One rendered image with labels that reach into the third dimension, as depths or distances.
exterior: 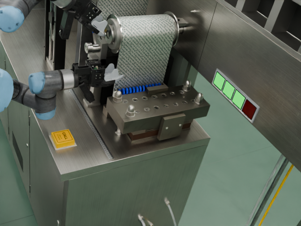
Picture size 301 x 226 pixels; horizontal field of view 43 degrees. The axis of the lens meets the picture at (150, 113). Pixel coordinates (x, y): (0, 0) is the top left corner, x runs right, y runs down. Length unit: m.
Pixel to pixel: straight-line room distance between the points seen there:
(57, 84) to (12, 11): 0.32
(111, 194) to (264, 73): 0.76
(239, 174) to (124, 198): 1.42
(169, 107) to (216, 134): 1.67
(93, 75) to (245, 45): 0.56
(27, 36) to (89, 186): 0.99
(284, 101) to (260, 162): 1.85
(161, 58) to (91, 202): 0.64
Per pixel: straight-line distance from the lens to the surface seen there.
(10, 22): 1.23
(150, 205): 1.81
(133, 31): 1.48
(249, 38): 1.37
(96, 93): 1.66
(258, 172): 3.01
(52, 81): 1.41
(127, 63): 1.53
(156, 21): 1.54
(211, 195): 2.70
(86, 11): 1.40
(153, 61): 1.59
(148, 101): 1.55
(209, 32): 1.53
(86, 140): 1.52
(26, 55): 2.00
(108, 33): 1.49
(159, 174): 1.66
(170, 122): 1.52
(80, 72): 1.44
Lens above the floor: 1.93
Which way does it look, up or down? 37 degrees down
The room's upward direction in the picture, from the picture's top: 13 degrees clockwise
